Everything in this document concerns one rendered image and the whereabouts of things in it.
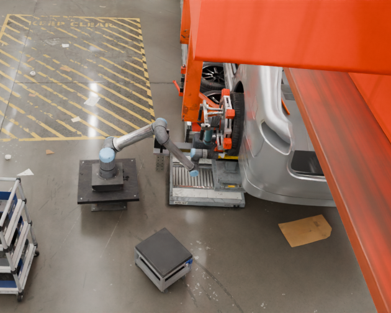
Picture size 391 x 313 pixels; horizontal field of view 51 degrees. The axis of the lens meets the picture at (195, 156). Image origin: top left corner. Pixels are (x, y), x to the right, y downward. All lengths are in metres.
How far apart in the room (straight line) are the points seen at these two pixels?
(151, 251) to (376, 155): 3.15
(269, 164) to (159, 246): 1.23
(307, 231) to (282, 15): 4.34
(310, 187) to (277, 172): 0.31
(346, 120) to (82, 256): 3.58
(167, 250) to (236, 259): 0.79
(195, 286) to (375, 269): 3.46
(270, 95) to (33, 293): 2.61
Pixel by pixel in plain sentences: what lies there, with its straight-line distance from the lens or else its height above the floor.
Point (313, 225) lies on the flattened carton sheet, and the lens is 4.68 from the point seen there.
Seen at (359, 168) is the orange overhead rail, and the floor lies 3.00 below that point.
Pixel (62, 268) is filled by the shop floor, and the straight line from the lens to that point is 4.07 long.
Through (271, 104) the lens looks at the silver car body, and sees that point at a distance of 3.21.
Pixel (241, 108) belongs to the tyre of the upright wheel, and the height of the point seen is 1.15.
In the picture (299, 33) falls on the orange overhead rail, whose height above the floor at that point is 3.26.
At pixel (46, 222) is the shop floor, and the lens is 4.42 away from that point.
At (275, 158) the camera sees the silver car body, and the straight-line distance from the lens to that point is 3.25.
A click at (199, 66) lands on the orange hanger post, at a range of 4.36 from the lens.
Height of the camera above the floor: 3.38
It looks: 42 degrees down
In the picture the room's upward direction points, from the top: 8 degrees clockwise
